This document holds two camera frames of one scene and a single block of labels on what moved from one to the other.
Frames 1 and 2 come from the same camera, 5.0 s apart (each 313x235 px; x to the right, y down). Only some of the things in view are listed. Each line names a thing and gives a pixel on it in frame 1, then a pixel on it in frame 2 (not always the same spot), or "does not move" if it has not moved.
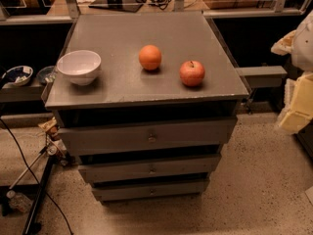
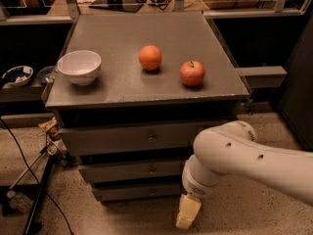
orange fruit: [150, 57] does not move
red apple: [192, 73] does not move
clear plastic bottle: [19, 201] does not move
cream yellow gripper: [303, 48] to [194, 184]
